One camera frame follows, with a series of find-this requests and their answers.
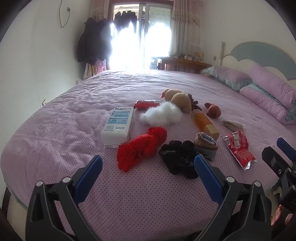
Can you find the dark hanging coats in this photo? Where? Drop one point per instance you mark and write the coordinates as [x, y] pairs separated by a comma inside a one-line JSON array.
[[95, 42]]

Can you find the right hand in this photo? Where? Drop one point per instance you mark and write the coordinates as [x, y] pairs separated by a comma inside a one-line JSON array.
[[278, 215]]

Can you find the red fluffy scrunchie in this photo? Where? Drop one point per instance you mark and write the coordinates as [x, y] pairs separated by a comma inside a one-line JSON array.
[[143, 146]]

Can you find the white fluffy ball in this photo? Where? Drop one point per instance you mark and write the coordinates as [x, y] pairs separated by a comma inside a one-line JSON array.
[[165, 114]]

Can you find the rolled grey sock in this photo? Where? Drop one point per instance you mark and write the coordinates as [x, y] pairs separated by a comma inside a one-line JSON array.
[[206, 145]]

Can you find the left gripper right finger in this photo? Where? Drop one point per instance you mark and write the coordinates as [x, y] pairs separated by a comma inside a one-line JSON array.
[[243, 212]]

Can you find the red flat package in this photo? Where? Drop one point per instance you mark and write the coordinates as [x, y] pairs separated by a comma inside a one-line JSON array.
[[145, 104]]

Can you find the dark maroon fabric piece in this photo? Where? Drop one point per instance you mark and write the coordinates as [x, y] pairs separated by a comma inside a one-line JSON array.
[[194, 103]]

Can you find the long purple bolster pillow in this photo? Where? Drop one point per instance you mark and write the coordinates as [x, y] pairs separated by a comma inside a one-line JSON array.
[[272, 84]]

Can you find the red snack wrapper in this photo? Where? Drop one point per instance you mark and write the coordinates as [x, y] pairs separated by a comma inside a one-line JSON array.
[[238, 145]]

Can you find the purple pillow with frill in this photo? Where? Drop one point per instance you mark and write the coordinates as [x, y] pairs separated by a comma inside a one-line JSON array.
[[233, 78]]

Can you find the pink curtain left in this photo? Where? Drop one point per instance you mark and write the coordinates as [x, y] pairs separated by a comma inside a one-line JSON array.
[[99, 9]]

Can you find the pink curtain right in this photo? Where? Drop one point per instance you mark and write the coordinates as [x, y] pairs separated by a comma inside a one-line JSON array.
[[185, 27]]

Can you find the white milk carton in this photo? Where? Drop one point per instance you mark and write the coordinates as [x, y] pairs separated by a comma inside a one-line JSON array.
[[118, 126]]

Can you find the purple bed cover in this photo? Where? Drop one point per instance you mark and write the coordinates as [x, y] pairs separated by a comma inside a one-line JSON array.
[[142, 192]]

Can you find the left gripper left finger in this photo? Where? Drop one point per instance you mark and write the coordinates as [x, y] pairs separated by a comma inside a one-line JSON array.
[[53, 212]]

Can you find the brown plush toy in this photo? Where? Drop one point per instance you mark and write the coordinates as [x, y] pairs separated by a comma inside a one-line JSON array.
[[213, 111]]

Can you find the orange shampoo bottle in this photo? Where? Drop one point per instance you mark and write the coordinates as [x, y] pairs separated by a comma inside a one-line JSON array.
[[204, 124]]

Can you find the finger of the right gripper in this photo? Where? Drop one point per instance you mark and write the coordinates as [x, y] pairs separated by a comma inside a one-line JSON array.
[[285, 147], [279, 166]]

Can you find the wooden desk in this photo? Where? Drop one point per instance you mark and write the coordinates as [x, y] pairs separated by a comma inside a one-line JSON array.
[[182, 65]]

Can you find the pink curtain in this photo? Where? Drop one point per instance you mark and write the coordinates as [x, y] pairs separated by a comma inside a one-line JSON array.
[[99, 9], [185, 27]]

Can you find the lower purple pillow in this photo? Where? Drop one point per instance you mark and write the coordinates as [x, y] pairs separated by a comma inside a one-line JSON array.
[[268, 104]]

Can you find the blue cream headboard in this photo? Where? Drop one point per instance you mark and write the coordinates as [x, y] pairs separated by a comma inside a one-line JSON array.
[[264, 54]]

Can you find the black fluffy scrunchie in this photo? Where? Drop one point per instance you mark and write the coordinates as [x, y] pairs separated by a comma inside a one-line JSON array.
[[179, 158]]

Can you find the beige plush doll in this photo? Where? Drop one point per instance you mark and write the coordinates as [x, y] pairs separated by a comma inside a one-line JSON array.
[[178, 98]]

